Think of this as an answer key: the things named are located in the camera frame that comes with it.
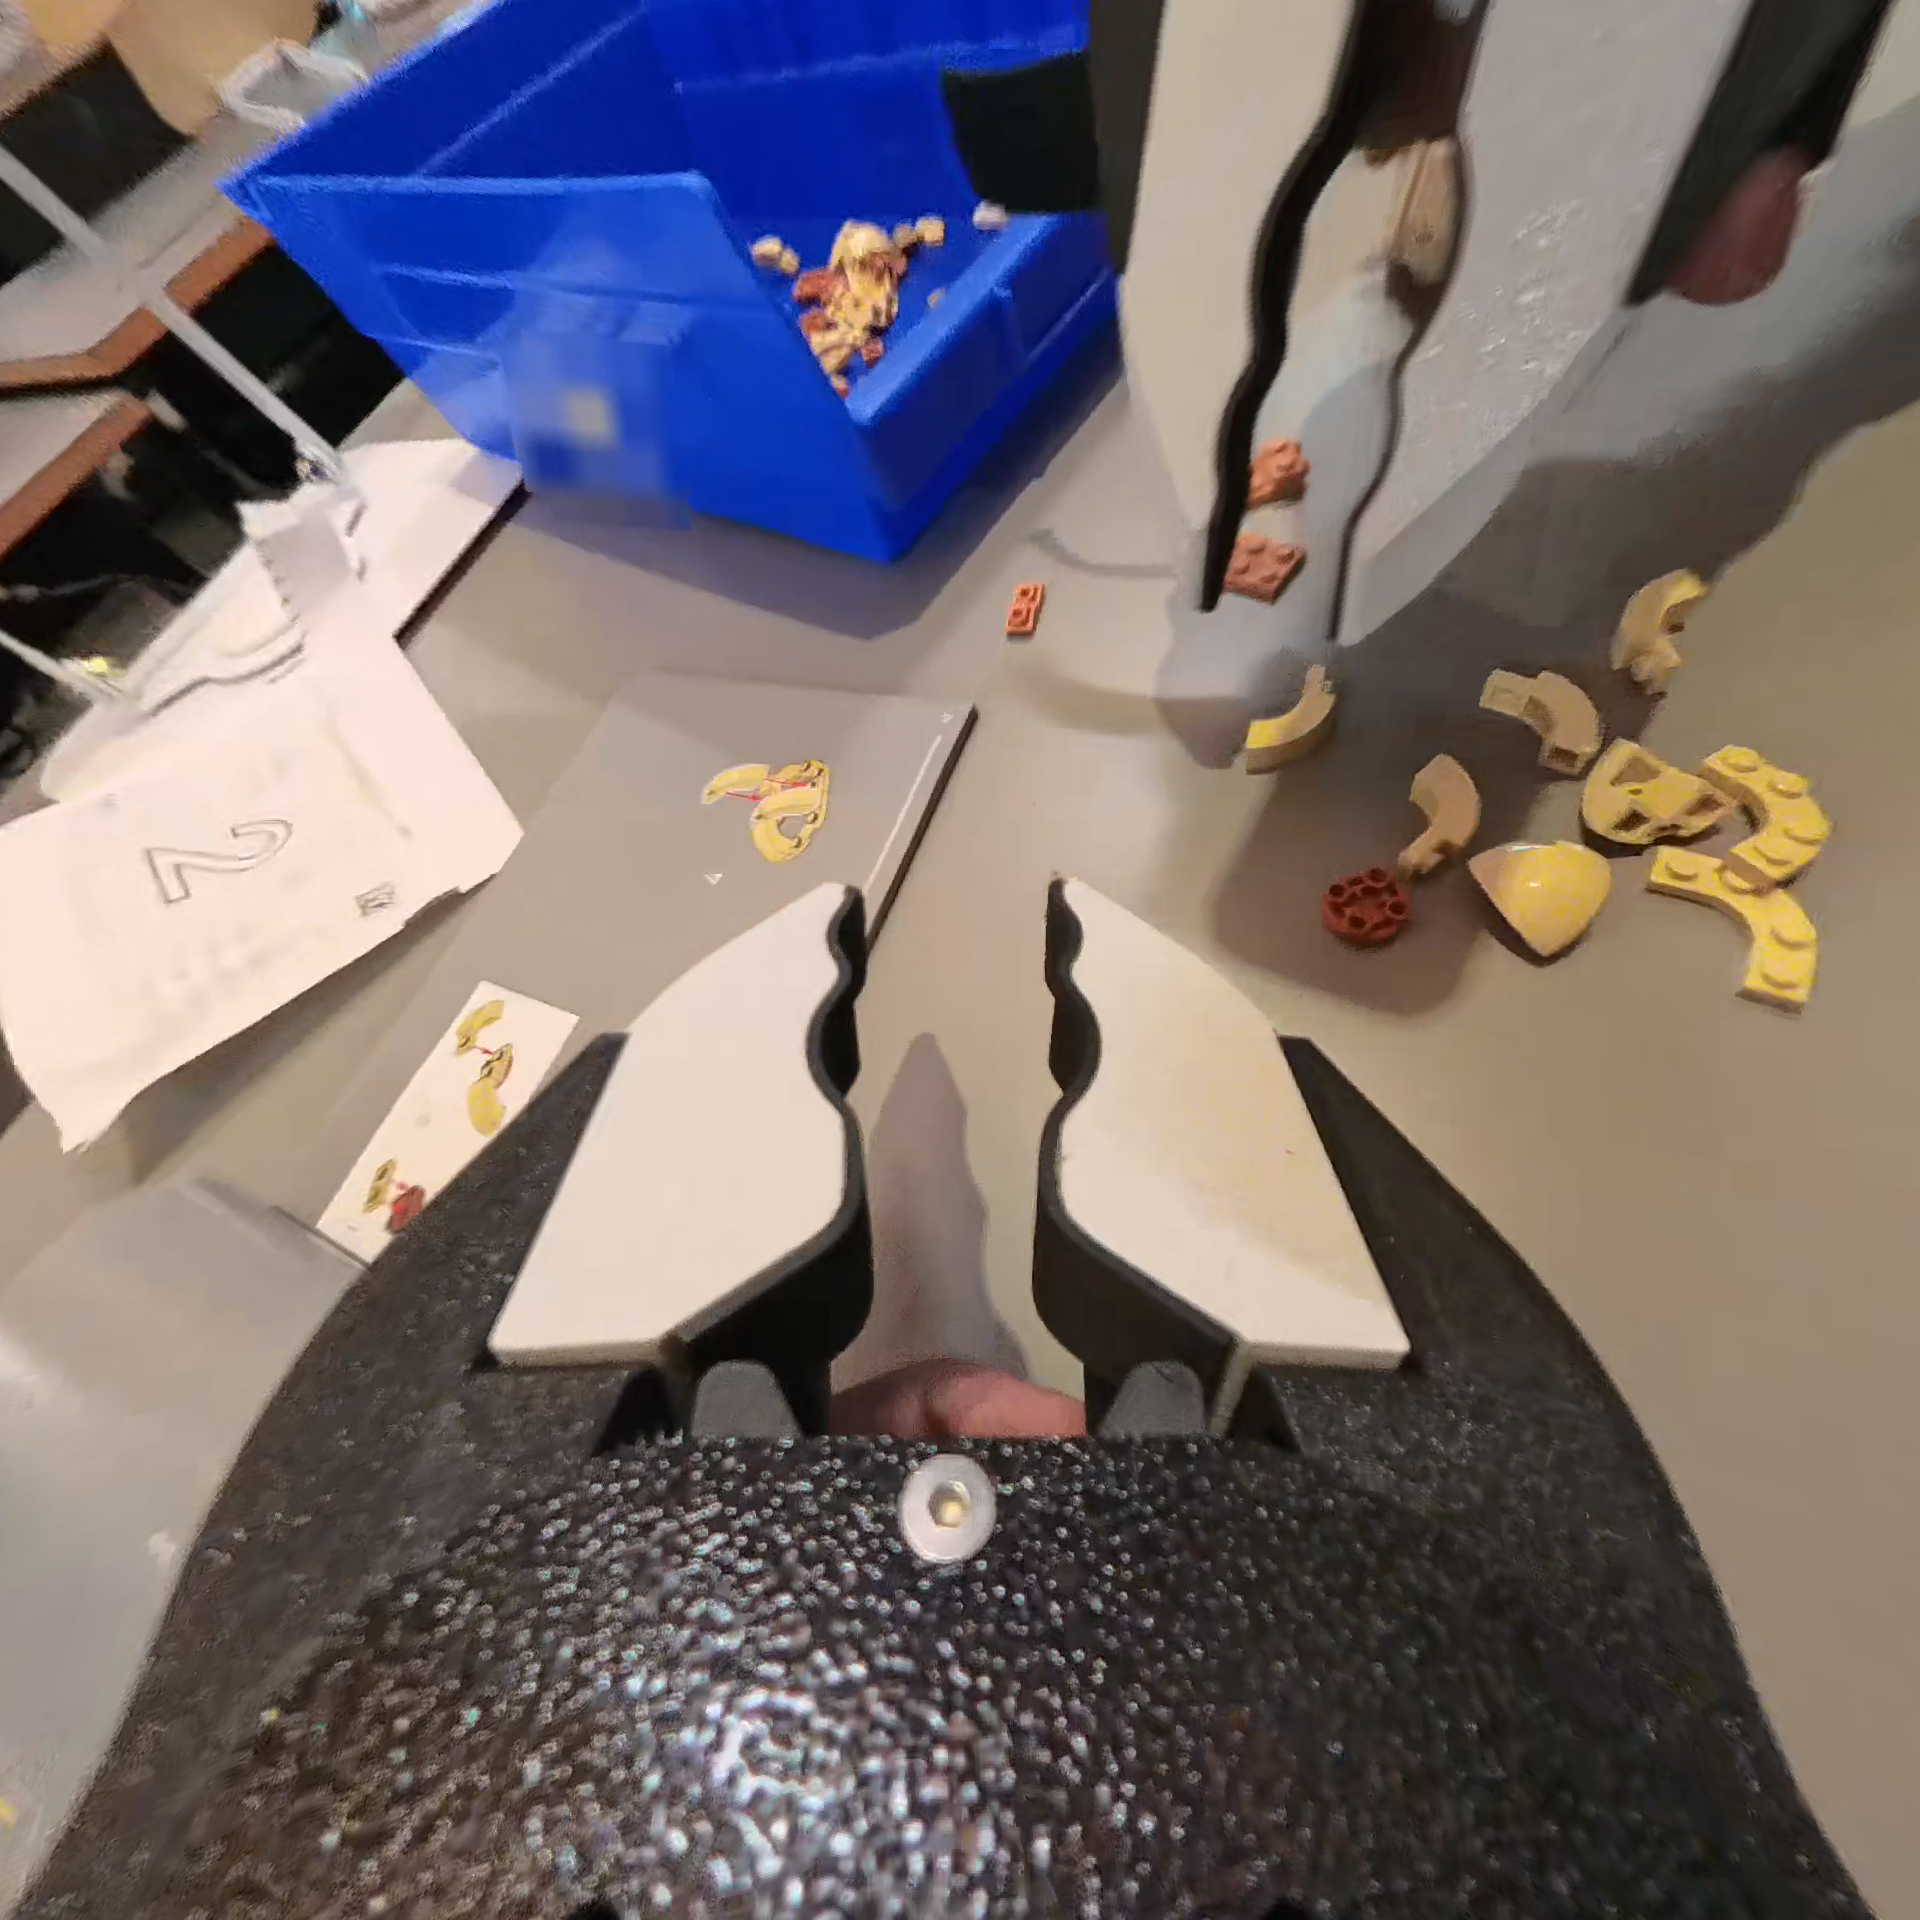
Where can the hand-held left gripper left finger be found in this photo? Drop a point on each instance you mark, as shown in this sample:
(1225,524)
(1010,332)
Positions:
(691,1172)

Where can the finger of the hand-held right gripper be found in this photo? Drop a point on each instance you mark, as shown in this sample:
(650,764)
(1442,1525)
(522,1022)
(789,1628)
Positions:
(1201,225)
(1558,210)

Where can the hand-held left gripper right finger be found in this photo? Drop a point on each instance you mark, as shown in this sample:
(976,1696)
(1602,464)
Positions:
(1214,1172)

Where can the pile of small toy bricks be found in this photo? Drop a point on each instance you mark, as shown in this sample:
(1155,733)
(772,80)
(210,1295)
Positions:
(856,294)

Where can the blue plastic bin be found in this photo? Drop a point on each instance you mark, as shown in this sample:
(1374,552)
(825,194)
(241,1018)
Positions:
(600,300)

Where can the tan curved brick plate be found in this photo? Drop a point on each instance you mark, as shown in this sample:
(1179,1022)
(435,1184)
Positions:
(1785,820)
(1778,945)

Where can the grey desk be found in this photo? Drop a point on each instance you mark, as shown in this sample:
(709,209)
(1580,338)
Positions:
(1049,781)

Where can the person's right hand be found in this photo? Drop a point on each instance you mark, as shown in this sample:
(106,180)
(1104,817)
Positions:
(1740,234)

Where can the person's left hand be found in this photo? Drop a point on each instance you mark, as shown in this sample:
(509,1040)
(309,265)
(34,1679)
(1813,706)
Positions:
(960,1402)

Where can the square orange brick plate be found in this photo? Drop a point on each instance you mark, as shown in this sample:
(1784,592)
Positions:
(1275,474)

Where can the red-brown round brick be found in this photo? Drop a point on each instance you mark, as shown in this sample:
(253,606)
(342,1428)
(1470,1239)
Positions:
(1364,909)

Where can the long orange brick plate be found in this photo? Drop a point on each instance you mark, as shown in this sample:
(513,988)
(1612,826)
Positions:
(1262,567)

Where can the small orange brick plate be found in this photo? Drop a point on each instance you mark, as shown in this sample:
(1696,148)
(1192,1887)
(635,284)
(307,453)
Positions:
(1024,604)

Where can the grey instruction booklet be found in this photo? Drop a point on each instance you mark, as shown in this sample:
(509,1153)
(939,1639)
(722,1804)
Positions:
(674,750)

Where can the tan dome brick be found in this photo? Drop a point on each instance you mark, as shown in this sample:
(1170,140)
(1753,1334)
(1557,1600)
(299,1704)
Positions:
(1545,892)

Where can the tan quarter arch brick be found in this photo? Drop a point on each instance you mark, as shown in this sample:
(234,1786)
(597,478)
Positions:
(1290,733)

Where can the white printed paper sheet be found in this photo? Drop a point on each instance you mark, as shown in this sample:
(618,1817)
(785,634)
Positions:
(299,932)

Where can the tan wedge brick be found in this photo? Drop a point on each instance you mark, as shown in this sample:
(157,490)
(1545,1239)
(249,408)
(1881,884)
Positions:
(1642,804)

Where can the clear plastic bag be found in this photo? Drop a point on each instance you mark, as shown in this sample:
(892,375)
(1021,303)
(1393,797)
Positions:
(225,676)

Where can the plain white paper sheet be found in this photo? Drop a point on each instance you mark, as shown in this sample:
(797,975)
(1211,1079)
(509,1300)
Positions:
(435,511)

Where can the dark cluttered shelf rack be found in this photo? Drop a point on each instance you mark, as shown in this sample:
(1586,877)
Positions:
(90,464)

